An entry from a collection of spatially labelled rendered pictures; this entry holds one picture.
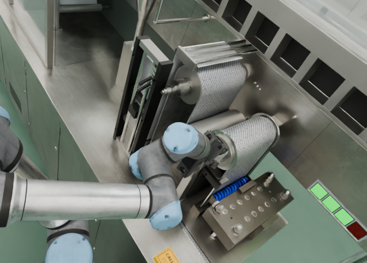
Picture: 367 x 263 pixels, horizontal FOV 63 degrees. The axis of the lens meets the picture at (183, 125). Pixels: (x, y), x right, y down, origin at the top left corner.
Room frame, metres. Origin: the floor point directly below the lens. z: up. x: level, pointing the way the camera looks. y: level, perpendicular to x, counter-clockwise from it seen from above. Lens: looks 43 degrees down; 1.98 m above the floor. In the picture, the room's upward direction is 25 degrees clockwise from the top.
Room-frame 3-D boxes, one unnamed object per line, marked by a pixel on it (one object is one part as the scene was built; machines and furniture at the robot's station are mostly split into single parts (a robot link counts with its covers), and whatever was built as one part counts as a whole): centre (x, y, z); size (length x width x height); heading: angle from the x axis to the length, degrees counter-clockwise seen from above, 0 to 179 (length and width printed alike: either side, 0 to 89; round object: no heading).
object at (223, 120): (0.92, -0.13, 1.17); 0.26 x 0.12 x 0.12; 145
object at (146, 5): (1.25, 0.38, 1.18); 0.14 x 0.14 x 0.57
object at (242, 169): (0.82, -0.27, 1.11); 0.23 x 0.01 x 0.18; 145
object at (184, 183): (0.74, -0.10, 1.05); 0.06 x 0.05 x 0.31; 145
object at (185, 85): (0.88, 0.06, 1.33); 0.06 x 0.06 x 0.06; 55
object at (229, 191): (0.81, -0.29, 1.03); 0.21 x 0.04 x 0.03; 145
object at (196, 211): (0.82, -0.27, 0.92); 0.28 x 0.04 x 0.04; 145
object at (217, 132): (0.76, -0.16, 1.25); 0.15 x 0.01 x 0.15; 55
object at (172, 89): (0.83, 0.10, 1.33); 0.06 x 0.03 x 0.03; 145
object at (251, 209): (0.78, -0.39, 1.00); 0.40 x 0.16 x 0.06; 145
